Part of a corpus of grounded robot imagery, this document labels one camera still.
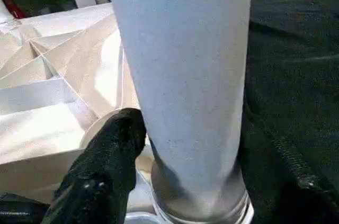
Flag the black work mat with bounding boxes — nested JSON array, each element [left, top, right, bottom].
[[244, 0, 339, 182]]

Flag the white plastic table leg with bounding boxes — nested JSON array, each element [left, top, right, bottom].
[[102, 0, 255, 224]]

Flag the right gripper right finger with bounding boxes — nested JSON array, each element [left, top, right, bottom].
[[238, 110, 339, 224]]

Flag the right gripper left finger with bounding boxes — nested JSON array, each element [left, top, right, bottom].
[[41, 107, 148, 224]]

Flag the white plastic table top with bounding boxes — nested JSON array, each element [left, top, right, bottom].
[[0, 3, 159, 224]]

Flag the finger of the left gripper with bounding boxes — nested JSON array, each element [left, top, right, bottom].
[[0, 192, 51, 224]]

